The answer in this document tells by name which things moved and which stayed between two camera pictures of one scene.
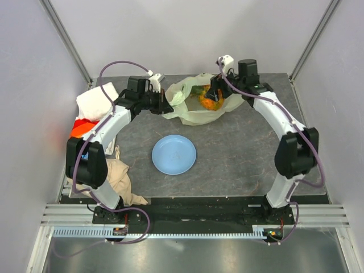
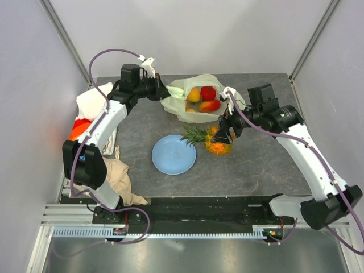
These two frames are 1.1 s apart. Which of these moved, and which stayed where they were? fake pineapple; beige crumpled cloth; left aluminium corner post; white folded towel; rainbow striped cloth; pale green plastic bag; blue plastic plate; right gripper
Moved: right gripper; fake pineapple; pale green plastic bag
Stayed: left aluminium corner post; white folded towel; blue plastic plate; beige crumpled cloth; rainbow striped cloth
